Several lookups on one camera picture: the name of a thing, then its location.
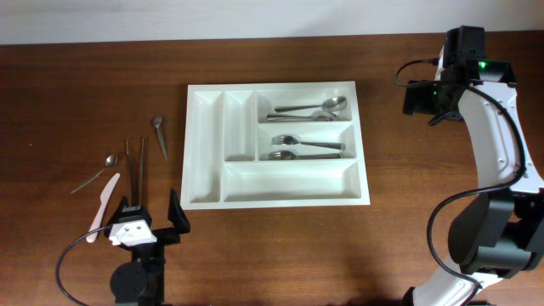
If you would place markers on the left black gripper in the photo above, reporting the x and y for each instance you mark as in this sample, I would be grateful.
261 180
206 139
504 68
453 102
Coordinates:
176 216

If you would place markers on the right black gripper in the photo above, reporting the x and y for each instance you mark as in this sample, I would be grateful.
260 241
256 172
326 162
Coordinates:
413 100

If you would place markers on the large steel spoon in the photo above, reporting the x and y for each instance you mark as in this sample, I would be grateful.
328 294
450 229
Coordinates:
330 105
317 116

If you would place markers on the steel fork with curved handle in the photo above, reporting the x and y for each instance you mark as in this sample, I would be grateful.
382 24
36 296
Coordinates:
284 155

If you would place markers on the steel fork with wide tines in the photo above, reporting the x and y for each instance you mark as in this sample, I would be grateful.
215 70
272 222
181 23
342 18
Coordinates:
291 140

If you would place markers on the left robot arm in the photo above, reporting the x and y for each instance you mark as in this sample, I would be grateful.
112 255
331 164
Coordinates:
141 281

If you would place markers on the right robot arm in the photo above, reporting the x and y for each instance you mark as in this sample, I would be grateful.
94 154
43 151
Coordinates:
482 236

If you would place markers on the pale pink plastic knife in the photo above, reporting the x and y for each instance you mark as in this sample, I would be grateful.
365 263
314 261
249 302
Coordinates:
104 199

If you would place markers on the small shiny steel teaspoon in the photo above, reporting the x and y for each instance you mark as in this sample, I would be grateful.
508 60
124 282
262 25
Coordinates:
110 162

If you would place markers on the small dark steel teaspoon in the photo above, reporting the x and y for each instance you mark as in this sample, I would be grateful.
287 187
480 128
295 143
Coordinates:
157 124

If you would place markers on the white plastic cutlery tray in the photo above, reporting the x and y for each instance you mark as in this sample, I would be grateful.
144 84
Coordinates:
227 143

